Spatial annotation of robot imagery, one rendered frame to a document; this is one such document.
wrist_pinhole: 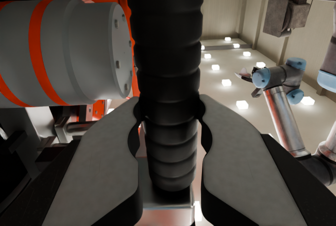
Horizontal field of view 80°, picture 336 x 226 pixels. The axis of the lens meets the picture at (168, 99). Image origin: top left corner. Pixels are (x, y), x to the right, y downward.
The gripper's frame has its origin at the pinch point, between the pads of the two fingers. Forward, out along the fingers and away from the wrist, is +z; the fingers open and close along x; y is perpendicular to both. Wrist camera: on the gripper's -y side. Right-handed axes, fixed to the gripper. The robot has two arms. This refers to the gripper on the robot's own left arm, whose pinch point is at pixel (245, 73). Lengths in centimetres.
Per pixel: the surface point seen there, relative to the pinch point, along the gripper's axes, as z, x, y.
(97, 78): -68, 79, 27
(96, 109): -39, 81, 6
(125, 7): -23, 71, 32
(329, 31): 706, -1072, -63
